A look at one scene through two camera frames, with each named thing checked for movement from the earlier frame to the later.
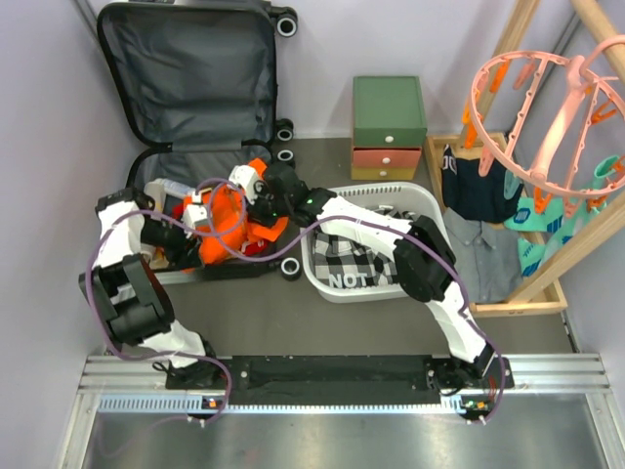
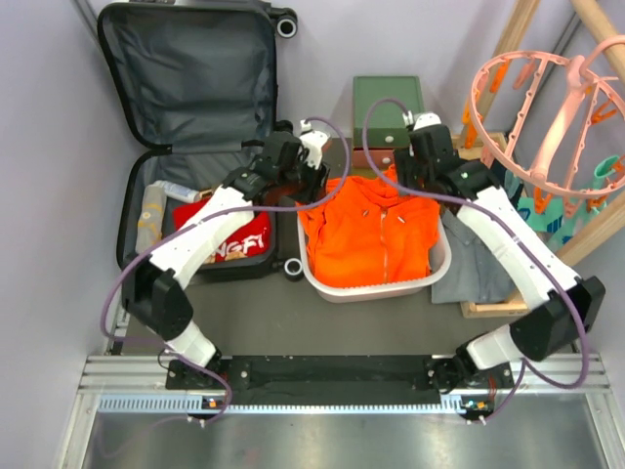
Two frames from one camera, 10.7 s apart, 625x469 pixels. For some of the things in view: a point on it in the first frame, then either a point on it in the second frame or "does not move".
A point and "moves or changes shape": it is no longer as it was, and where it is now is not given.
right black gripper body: x=268 y=208 to x=407 y=170
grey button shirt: x=487 y=256 does not move
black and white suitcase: x=195 y=84 does not move
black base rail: x=314 y=377 does not move
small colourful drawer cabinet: x=390 y=127 does not move
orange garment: x=226 y=224 moves or changes shape
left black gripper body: x=172 y=238 to x=304 y=182
